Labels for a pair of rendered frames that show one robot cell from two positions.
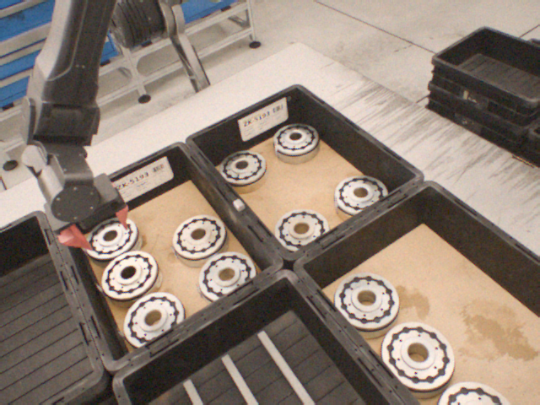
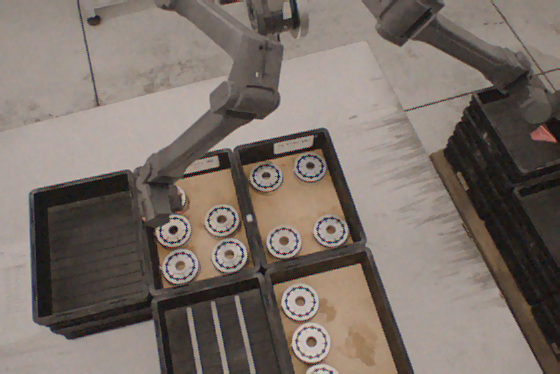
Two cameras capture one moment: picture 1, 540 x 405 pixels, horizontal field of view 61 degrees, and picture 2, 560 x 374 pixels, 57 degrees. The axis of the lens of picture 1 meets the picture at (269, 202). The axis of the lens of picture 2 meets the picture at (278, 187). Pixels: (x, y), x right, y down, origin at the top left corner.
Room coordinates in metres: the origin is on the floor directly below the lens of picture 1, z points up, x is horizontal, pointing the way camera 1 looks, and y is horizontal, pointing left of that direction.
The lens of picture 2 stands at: (-0.01, -0.13, 2.24)
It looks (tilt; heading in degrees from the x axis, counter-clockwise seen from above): 63 degrees down; 10
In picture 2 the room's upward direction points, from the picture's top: straight up
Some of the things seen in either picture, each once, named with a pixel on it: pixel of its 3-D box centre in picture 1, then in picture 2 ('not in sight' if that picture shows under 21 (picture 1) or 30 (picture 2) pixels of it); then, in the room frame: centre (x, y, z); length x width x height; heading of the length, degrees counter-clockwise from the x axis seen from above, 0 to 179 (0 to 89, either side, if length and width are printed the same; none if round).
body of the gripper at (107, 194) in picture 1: (73, 191); (157, 196); (0.50, 0.28, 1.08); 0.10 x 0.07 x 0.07; 114
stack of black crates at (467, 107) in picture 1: (490, 113); (506, 151); (1.29, -0.89, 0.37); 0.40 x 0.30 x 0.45; 28
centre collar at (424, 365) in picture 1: (418, 353); (311, 342); (0.26, -0.17, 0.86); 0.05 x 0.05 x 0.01
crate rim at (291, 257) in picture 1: (294, 160); (296, 194); (0.65, -0.06, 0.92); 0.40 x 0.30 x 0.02; 24
